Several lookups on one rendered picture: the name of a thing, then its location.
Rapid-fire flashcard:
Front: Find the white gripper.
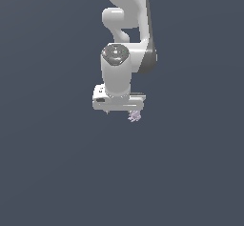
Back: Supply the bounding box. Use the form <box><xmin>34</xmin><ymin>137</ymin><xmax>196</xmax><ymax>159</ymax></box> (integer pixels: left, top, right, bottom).
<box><xmin>91</xmin><ymin>84</ymin><xmax>147</xmax><ymax>115</ymax></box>

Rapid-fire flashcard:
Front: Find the small pale lilac object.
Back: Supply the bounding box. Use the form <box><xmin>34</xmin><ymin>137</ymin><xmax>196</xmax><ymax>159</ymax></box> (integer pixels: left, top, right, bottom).
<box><xmin>128</xmin><ymin>110</ymin><xmax>142</xmax><ymax>123</ymax></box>

